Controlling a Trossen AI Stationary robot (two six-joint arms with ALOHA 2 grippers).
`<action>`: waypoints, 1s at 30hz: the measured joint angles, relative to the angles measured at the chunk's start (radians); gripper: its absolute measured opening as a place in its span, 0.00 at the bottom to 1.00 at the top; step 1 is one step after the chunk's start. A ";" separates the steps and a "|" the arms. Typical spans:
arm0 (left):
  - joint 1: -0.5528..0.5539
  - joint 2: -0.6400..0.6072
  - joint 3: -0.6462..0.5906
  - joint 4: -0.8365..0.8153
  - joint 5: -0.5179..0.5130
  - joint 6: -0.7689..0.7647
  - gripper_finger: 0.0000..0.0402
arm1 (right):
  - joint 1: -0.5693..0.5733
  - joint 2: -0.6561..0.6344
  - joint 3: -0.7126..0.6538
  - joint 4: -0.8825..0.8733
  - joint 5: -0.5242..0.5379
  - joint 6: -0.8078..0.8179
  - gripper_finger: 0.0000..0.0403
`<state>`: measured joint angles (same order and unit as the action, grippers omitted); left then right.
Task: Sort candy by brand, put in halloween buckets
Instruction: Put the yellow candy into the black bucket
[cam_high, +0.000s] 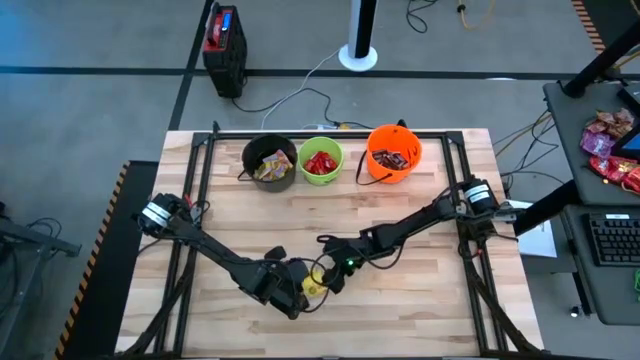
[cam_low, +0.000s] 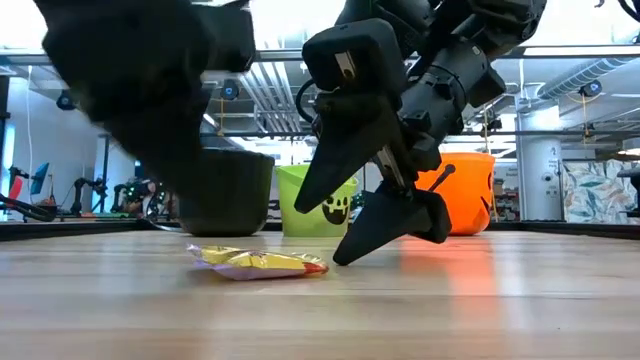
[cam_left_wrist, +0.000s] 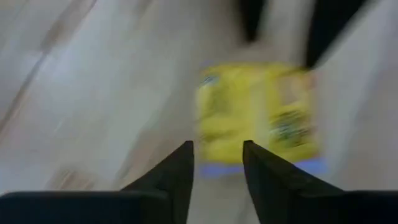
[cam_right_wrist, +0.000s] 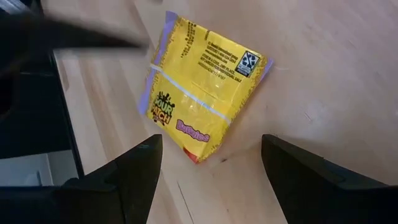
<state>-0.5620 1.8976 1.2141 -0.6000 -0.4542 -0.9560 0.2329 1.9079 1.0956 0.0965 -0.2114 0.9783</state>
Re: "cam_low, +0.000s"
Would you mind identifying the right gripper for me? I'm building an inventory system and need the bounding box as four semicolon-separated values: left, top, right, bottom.
293;18;507;267

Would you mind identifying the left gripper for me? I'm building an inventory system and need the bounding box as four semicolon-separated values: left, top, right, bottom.
32;0;257;201

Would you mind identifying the yellow Sour Patch Kids pack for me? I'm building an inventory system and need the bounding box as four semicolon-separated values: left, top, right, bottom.
187;244;330;282

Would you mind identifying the black plastic bucket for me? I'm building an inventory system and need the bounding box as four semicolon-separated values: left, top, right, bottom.
177;147;276;238

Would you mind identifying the green jack-o-lantern bucket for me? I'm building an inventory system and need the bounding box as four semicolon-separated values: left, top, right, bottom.
274;163;360;238

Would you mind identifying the orange jack-o-lantern bucket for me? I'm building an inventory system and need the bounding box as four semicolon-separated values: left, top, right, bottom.
414;152;497;237

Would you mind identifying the computer monitor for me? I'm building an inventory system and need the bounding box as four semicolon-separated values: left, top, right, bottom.
29;160;51;197

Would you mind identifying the white round column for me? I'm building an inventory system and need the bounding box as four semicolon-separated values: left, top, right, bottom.
516;104;564;222

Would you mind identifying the black ceiling-hung camera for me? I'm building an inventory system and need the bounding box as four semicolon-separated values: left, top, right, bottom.
477;117;504;137
55;89;77;111
579;79;604;99
219;78;241;101

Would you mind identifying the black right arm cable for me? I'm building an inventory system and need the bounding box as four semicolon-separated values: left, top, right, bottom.
294;77;324;126

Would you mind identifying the yellow hanging cord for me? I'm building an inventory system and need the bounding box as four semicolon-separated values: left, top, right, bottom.
480;107;496;154

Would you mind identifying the black overhead frame beam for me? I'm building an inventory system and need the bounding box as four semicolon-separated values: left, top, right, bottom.
0;45;640;66

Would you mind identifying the black background frame beam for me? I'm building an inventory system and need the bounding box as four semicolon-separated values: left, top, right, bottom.
199;128;640;141

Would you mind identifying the black table frame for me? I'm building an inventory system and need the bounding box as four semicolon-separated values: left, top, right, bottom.
0;218;640;242

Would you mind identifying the leaf-patterned wall panel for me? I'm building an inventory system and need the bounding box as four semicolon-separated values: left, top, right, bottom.
562;159;640;225

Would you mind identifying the silver ventilation duct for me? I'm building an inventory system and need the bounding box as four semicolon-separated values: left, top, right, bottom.
537;56;636;100

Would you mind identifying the black hanging cable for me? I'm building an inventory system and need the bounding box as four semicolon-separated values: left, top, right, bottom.
594;0;640;24

